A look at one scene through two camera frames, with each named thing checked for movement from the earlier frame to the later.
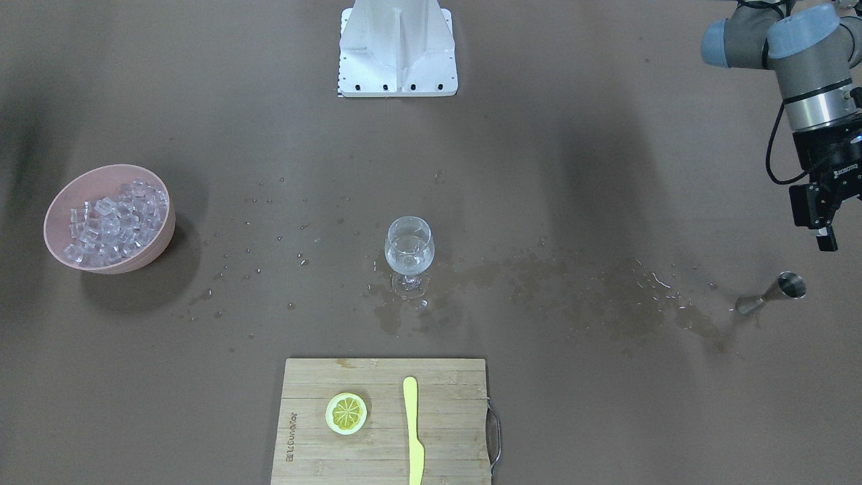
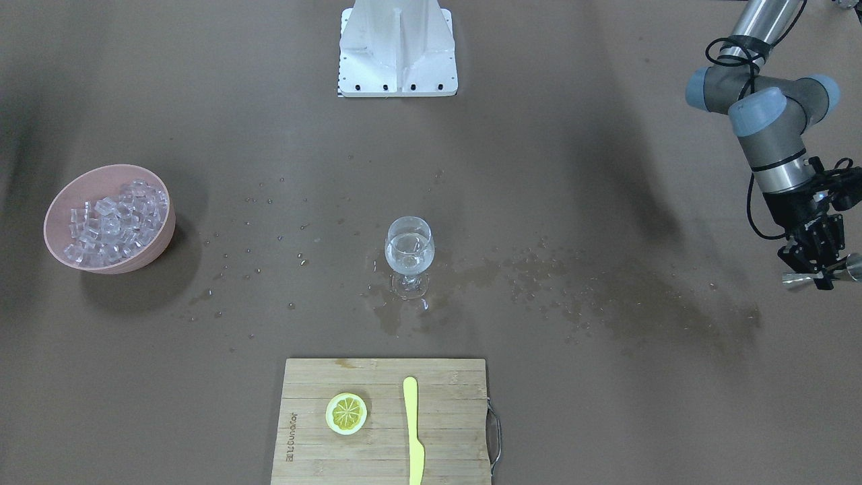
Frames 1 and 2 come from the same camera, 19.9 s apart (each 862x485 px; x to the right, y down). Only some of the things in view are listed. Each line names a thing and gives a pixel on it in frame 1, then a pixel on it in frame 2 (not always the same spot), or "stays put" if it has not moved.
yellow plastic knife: (416, 449) stays put
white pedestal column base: (396, 48) stays put
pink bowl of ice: (107, 219) stays put
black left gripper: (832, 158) -> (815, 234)
